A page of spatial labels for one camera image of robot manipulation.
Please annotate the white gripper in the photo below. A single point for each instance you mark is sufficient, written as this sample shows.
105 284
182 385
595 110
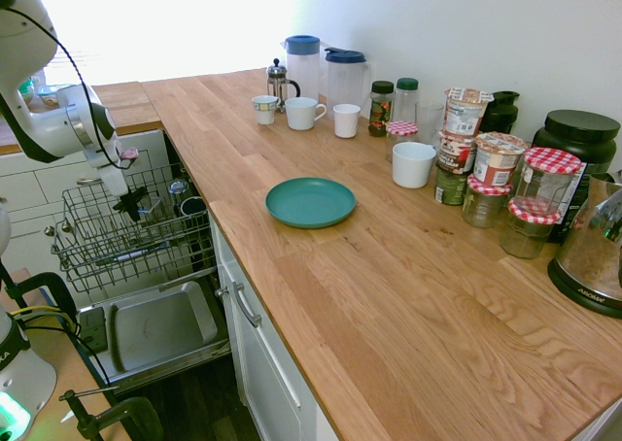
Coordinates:
113 179

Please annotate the steel dishwasher door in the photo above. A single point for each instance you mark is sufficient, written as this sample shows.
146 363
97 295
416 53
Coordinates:
160 324

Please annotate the clear glass tumbler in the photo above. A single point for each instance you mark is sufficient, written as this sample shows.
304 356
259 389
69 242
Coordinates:
178 191

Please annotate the navy blue mug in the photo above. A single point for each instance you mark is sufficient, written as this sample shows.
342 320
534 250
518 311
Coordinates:
192 207

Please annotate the round metal cabinet knob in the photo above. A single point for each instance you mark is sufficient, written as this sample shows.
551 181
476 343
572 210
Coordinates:
49 231

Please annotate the black C-clamp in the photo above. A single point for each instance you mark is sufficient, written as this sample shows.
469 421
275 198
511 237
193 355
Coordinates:
53 285
141 417

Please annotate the round metal door knob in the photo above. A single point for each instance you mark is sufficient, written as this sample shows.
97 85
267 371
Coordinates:
222 292

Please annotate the small plastic food container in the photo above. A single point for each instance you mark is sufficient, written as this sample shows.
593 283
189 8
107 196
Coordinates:
49 96

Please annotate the small patterned white cup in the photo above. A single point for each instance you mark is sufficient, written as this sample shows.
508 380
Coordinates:
265 111

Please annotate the teal plate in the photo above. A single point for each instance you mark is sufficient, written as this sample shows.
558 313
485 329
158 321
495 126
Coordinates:
311 203

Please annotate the glass french press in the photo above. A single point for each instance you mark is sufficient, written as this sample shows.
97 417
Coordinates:
278 84

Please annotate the white mug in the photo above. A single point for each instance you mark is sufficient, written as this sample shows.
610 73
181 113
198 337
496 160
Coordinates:
301 114

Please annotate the clear pitcher light blue lid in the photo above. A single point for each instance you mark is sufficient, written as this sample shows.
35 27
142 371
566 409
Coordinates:
302 69

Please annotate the white base cabinet with drawer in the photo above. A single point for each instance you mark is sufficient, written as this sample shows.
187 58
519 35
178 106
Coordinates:
262 383

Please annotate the white ribbed cup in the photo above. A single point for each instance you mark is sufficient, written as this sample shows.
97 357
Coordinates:
347 121

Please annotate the clear pitcher dark blue lid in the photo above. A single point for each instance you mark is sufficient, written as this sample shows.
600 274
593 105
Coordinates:
346 84

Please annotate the spice jar dark green lid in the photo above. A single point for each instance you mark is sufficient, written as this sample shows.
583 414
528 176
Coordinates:
381 111

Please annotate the glass jar red gingham lid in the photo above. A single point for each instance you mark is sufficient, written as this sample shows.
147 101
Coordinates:
546 179
486 205
401 135
527 234

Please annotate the wide white cup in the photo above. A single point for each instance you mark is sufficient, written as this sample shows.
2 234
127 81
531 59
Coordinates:
412 166

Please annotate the clear bottle green lid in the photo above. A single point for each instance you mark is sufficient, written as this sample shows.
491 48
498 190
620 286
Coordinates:
406 98

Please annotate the clear drinking glass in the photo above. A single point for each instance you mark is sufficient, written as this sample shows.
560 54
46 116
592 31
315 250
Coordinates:
430 120

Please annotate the dark green can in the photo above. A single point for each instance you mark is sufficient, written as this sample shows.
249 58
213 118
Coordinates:
449 188

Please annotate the red oatmeal cup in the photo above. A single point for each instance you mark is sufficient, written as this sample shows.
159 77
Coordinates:
456 154

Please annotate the white oatmeal cup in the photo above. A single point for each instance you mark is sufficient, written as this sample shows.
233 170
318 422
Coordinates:
498 161
467 113

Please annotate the black shaker bottle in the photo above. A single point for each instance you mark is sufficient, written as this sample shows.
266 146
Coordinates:
503 111

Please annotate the black tub with black lid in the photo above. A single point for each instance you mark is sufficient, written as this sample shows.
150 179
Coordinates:
580 135

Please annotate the stainless steel electric kettle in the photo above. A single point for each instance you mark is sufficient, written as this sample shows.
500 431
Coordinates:
590 261

